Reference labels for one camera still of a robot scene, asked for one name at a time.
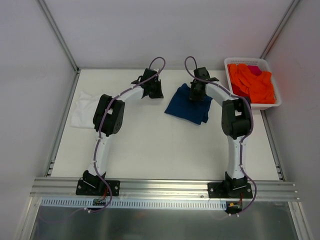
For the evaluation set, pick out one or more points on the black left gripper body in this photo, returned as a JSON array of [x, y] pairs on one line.
[[155, 89]]

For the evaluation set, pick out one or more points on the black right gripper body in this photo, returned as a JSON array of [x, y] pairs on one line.
[[196, 89]]

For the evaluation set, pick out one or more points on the blue printed t-shirt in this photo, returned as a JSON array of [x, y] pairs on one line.
[[182, 107]]

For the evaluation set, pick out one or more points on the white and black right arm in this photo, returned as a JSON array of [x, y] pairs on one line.
[[236, 124]]

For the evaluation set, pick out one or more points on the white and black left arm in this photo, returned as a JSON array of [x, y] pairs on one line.
[[108, 120]]

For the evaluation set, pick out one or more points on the white plastic laundry basket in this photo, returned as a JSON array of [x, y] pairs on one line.
[[263, 65]]

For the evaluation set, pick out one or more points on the pink t-shirt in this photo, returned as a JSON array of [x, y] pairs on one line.
[[255, 70]]

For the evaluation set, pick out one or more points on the orange t-shirt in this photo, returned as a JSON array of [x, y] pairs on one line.
[[259, 89]]

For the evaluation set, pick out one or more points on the white folded t-shirt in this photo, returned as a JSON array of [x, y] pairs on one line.
[[85, 108]]

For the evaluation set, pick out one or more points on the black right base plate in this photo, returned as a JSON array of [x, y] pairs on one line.
[[218, 190]]

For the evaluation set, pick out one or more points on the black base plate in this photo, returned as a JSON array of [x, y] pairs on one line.
[[218, 190], [85, 189]]

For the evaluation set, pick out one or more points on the aluminium mounting rail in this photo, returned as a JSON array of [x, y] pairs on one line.
[[277, 191]]

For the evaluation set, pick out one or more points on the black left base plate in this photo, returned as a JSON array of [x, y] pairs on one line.
[[85, 189]]

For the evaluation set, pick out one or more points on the slotted white cable duct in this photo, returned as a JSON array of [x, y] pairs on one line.
[[135, 203]]

